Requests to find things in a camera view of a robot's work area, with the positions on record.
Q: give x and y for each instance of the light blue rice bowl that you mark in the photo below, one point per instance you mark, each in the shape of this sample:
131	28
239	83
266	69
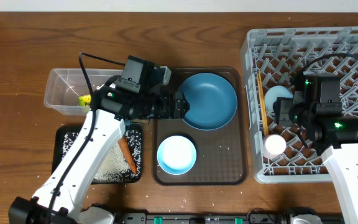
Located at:
176	155

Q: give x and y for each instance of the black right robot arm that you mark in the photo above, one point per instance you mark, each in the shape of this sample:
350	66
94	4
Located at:
335	141

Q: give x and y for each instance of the orange carrot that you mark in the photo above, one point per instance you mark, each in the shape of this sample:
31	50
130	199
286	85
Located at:
127	154

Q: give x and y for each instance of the black tray bin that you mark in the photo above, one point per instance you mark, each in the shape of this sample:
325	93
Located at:
65	137

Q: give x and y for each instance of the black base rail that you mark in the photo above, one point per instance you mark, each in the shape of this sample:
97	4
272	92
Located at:
142	218

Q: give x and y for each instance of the light blue cup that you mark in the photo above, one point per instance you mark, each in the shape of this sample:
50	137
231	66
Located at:
276	92

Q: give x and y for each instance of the pink cup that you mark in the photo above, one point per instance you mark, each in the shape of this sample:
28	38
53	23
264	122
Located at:
274	145

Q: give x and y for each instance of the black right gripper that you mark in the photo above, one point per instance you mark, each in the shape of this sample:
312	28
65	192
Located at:
282	107

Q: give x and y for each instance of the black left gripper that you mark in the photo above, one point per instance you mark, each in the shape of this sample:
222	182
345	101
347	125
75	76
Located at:
168	112

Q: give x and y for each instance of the clear plastic bin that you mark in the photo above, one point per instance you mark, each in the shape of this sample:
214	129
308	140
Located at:
63	88

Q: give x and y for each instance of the brown serving tray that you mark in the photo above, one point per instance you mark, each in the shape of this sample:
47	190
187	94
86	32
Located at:
221	153

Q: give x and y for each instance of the dark blue plate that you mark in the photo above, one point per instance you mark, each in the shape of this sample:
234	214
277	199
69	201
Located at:
212	100

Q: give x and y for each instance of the yellow snack wrapper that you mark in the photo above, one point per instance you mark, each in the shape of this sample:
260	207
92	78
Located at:
84	100

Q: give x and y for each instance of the grey dishwasher rack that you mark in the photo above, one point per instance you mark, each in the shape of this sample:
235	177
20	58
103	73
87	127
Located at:
278	54

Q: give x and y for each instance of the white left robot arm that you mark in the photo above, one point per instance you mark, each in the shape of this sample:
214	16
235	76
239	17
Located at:
60	198

